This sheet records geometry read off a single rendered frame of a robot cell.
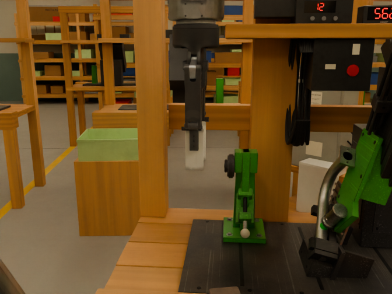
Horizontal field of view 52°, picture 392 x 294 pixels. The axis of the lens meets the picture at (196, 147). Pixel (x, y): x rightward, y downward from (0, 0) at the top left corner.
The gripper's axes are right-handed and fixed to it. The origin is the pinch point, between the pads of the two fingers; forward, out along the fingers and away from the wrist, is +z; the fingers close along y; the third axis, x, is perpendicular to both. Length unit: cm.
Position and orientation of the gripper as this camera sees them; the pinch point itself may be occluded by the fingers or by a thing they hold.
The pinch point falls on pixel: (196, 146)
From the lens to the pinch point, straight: 68.8
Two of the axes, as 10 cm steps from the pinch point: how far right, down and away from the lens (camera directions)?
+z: 0.0, 9.7, 2.5
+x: 10.0, 0.2, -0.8
